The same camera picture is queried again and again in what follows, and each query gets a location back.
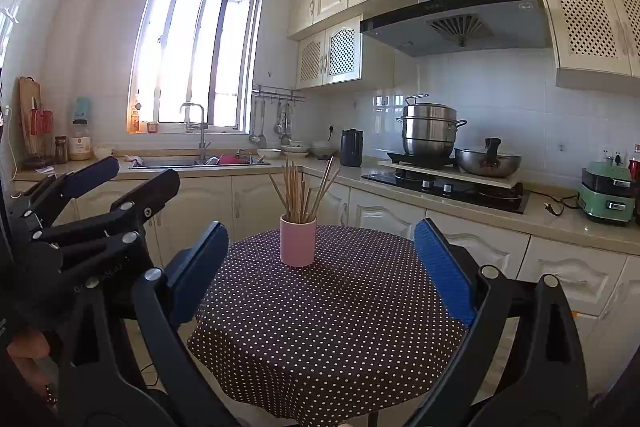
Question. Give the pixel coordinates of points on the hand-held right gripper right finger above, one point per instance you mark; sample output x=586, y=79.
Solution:
x=445, y=272

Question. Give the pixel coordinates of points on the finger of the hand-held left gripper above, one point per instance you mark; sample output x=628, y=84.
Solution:
x=150, y=192
x=92, y=172

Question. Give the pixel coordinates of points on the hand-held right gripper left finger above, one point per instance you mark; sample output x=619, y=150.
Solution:
x=200, y=272

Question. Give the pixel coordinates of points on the pink cup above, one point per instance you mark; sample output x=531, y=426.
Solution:
x=298, y=242

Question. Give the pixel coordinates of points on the bunch of wooden chopsticks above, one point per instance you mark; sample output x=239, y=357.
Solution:
x=292, y=192

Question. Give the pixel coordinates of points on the hanging steel utensils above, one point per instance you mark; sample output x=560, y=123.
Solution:
x=283, y=124

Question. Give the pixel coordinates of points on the person's left hand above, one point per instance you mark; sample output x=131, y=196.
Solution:
x=27, y=352

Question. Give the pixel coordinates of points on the white mug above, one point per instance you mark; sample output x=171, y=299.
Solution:
x=103, y=152

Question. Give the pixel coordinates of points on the glass jar with label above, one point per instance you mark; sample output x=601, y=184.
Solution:
x=80, y=144

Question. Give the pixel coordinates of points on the steel kitchen sink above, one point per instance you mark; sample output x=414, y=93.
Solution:
x=165, y=163

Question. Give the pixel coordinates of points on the dark spice jar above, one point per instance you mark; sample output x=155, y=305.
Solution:
x=60, y=151

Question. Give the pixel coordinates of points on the small jar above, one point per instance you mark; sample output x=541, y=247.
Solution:
x=152, y=127

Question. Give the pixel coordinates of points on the orange bottle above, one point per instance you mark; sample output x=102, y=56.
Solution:
x=135, y=119

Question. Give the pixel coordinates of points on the red utensil holder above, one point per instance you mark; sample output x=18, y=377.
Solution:
x=42, y=122

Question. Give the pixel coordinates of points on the steel faucet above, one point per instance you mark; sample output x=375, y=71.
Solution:
x=202, y=137

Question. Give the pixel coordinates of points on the black gas stove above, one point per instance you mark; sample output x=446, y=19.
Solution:
x=450, y=194

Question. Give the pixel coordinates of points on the red basin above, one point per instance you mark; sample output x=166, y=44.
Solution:
x=228, y=159

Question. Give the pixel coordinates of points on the cream lower kitchen cabinets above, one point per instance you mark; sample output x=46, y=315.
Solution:
x=260, y=202

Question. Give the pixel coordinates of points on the white board under pots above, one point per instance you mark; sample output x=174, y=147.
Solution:
x=450, y=174

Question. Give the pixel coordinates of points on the wooden cutting board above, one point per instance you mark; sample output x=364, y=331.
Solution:
x=27, y=97

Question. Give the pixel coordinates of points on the hanging steel ladle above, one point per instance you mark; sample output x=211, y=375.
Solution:
x=254, y=138

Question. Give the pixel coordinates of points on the steel wok with lid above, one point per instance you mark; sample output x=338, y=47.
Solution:
x=487, y=162

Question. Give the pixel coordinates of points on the brown polka dot tablecloth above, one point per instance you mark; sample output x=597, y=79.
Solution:
x=325, y=332

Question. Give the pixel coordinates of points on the steel steamer pot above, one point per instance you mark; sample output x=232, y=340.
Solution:
x=430, y=129

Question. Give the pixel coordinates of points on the barred kitchen window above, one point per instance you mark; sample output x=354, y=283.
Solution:
x=195, y=52

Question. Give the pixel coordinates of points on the white patterned bowl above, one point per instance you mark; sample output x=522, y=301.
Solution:
x=295, y=149

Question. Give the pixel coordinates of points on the dark blue kettle jug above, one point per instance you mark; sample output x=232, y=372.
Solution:
x=351, y=149

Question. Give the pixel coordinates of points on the stacked white bowls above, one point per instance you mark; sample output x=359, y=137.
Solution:
x=323, y=151

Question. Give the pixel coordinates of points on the green countertop appliance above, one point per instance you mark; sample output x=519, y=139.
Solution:
x=605, y=197

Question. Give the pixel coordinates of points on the grey range hood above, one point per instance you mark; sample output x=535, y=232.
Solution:
x=450, y=32

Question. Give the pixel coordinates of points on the metal utensil rail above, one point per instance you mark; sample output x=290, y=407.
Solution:
x=280, y=94

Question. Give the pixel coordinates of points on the small lattice door wall cabinet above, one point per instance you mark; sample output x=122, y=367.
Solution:
x=342, y=52

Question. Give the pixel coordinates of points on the large lattice door wall cabinet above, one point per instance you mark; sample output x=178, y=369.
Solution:
x=587, y=27

